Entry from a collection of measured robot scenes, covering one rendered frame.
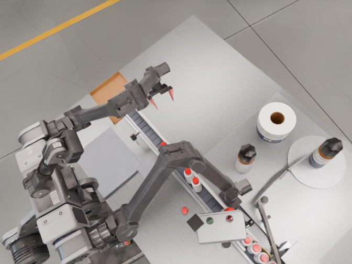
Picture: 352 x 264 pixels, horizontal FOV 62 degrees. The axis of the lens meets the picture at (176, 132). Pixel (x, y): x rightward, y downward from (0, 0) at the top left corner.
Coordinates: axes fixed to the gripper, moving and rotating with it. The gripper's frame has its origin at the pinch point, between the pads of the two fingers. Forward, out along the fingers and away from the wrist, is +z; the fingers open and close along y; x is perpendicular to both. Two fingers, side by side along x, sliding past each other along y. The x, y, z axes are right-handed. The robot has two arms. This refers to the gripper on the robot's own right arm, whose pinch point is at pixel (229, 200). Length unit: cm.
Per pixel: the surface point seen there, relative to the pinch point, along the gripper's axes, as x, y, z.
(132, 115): 7, 82, 14
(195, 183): 7.7, 17.0, -5.7
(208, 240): 21, -9, -46
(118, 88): 2, 108, 19
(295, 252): -4.5, -35.3, -12.5
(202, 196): 7.3, 12.7, 14.0
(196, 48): -59, 95, 19
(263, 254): 5.9, -28.0, -6.5
